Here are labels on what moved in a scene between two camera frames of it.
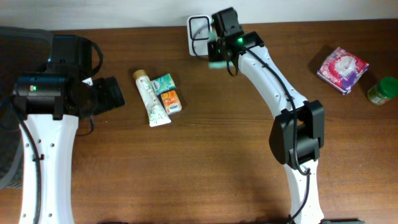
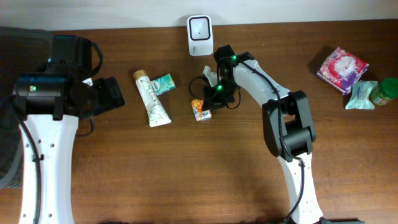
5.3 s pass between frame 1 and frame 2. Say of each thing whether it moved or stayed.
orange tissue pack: moved
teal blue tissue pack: stayed
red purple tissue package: stayed
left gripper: stayed
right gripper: moved
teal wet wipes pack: moved
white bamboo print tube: stayed
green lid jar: stayed
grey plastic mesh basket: stayed
